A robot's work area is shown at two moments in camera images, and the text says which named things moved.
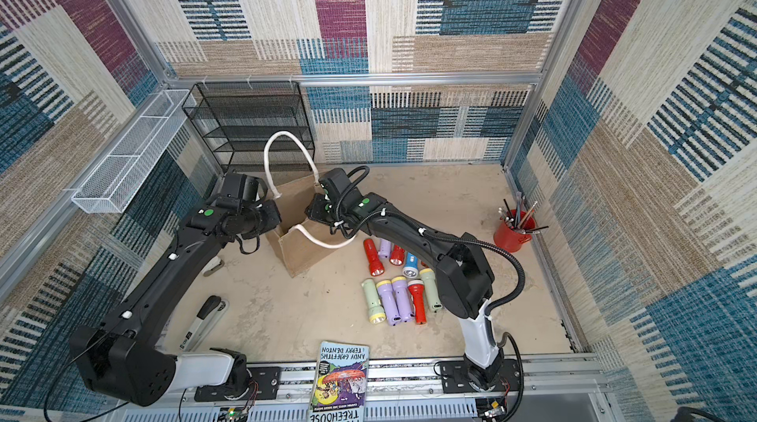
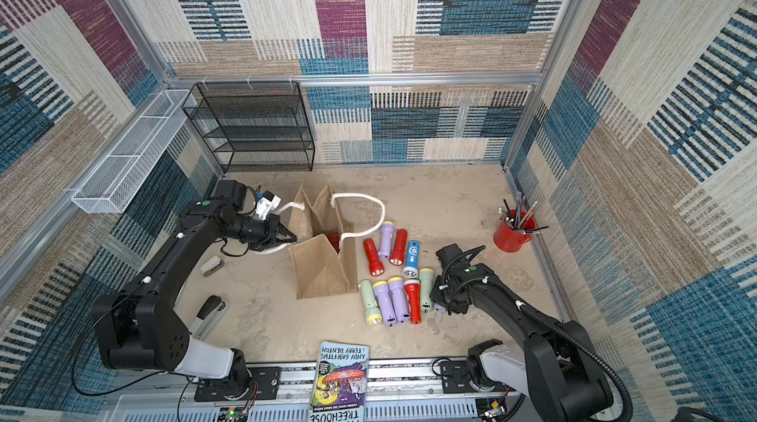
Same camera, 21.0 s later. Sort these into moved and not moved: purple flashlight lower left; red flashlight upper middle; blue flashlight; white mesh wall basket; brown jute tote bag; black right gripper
Moved: black right gripper; brown jute tote bag
Not moved: red flashlight upper middle; blue flashlight; purple flashlight lower left; white mesh wall basket
